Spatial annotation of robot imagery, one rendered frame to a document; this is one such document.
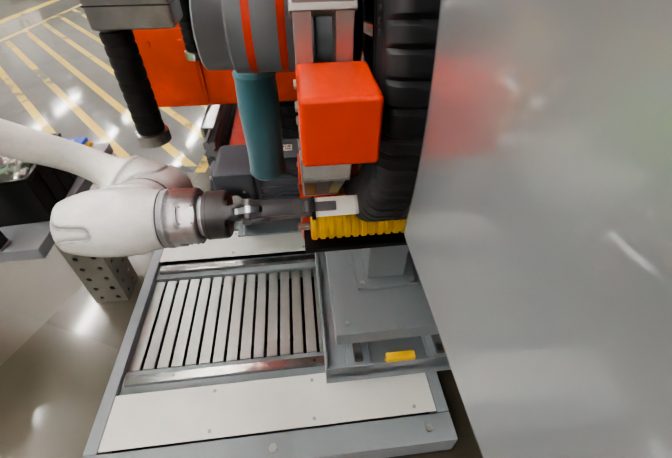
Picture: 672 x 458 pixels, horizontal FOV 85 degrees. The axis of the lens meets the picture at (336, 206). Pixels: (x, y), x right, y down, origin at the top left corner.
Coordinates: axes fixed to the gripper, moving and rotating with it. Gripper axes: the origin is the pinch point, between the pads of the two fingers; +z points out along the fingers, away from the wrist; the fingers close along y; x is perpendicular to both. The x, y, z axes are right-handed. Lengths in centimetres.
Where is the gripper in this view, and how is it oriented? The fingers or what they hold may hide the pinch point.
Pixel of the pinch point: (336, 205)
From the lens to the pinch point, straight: 58.4
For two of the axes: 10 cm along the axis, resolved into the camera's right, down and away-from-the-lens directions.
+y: 0.8, -0.8, -9.9
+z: 9.9, -0.7, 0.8
